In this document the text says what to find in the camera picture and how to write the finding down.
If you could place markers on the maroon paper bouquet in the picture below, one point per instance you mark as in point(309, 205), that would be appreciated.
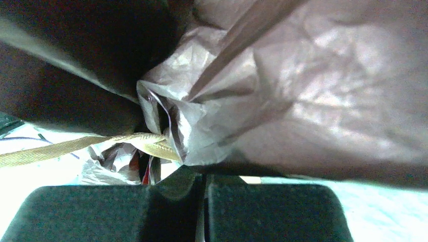
point(334, 89)

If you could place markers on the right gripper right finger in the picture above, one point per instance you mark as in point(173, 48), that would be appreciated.
point(238, 211)

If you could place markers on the tan satin ribbon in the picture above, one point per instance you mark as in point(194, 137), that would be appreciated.
point(151, 144)

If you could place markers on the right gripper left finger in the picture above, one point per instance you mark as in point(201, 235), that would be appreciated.
point(166, 211)

